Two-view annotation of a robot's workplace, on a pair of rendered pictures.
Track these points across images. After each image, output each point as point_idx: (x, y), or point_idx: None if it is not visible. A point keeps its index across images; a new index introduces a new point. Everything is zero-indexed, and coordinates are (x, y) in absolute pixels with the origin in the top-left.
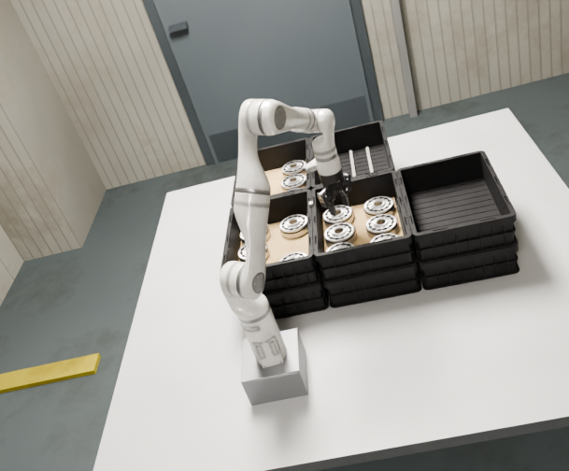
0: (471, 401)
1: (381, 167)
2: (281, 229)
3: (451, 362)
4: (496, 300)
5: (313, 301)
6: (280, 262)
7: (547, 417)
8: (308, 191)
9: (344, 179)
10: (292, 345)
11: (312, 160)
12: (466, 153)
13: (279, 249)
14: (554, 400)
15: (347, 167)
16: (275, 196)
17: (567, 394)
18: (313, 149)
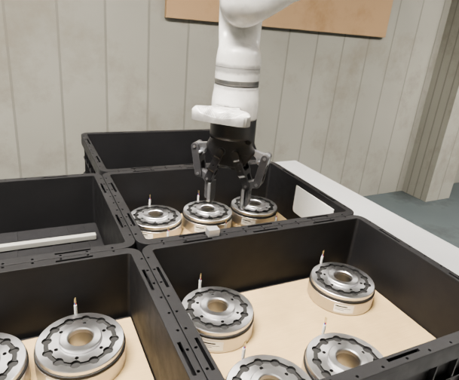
0: (372, 216)
1: None
2: (247, 323)
3: None
4: None
5: None
6: (397, 242)
7: (356, 194)
8: (151, 246)
9: (206, 150)
10: None
11: (221, 110)
12: (84, 138)
13: (292, 336)
14: (341, 192)
15: None
16: (170, 301)
17: (333, 188)
18: (255, 64)
